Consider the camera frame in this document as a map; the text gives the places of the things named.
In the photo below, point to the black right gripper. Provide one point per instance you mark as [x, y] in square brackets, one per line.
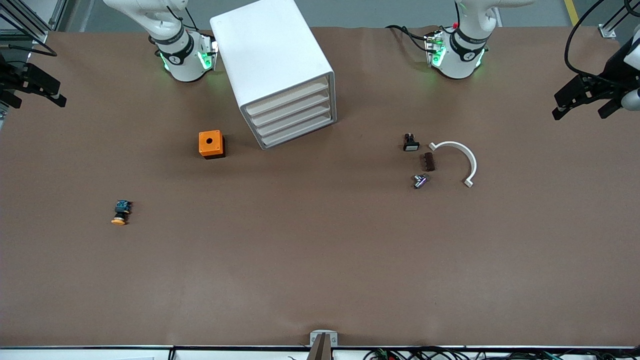
[14, 79]

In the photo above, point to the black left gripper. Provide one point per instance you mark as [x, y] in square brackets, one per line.
[601, 83]

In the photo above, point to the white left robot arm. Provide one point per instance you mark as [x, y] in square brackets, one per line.
[460, 60]

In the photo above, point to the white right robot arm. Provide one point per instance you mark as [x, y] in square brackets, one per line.
[182, 60]

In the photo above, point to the yellow push button blue block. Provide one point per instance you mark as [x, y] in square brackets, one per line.
[121, 206]

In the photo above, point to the black square white push button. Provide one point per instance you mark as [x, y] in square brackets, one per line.
[411, 146]

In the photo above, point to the orange box with hole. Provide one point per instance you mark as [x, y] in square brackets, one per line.
[204, 137]

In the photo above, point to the brown ribbed block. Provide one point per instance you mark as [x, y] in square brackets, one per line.
[428, 162]

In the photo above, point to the aluminium frame profile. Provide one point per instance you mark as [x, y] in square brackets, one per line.
[30, 27]

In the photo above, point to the aluminium profile with corner bracket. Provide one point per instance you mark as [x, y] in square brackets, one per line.
[607, 31]

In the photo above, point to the white table edge rail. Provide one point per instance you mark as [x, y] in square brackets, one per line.
[75, 354]

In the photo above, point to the grey metal table bracket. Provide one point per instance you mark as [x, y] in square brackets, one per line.
[315, 336]

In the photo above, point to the brown mounting post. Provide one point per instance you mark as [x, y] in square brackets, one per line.
[321, 350]

